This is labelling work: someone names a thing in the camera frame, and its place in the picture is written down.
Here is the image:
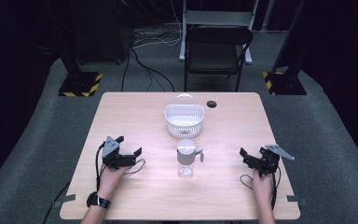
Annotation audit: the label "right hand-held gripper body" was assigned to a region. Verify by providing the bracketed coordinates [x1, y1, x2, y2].
[242, 144, 296, 177]

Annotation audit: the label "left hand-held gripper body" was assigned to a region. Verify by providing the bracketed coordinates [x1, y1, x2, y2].
[102, 135, 137, 171]

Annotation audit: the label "person's left hand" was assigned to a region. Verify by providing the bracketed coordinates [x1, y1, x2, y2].
[97, 164, 131, 201]

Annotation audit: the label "person's right hand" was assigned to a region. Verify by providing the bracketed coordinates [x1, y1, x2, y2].
[252, 168, 275, 203]

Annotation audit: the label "black wristwatch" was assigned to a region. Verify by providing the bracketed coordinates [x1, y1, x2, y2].
[86, 191, 112, 210]

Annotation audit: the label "glass pitcher with grey lid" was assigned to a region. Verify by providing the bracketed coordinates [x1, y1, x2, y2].
[176, 138, 205, 179]

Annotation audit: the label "white plastic basket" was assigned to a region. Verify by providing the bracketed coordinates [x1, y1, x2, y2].
[163, 93, 206, 139]

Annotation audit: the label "black stand with striped base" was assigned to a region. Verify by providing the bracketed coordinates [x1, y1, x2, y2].
[45, 0, 104, 98]
[261, 0, 308, 96]

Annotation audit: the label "black folding chair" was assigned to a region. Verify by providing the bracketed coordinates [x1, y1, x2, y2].
[184, 25, 255, 92]

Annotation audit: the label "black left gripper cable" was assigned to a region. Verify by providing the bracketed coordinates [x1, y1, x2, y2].
[41, 141, 147, 224]

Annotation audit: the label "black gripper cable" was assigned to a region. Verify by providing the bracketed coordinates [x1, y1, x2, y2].
[240, 166, 282, 211]
[41, 141, 147, 224]

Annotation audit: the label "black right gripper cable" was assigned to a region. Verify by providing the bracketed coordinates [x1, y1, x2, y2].
[240, 166, 282, 211]

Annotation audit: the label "grey table edge bracket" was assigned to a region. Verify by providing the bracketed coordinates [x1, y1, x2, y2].
[286, 194, 309, 206]
[51, 193, 76, 209]

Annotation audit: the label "black floor cables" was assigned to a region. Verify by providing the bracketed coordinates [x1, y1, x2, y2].
[120, 29, 176, 93]

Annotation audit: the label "white floor cables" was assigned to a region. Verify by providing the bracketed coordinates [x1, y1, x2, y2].
[132, 0, 185, 49]

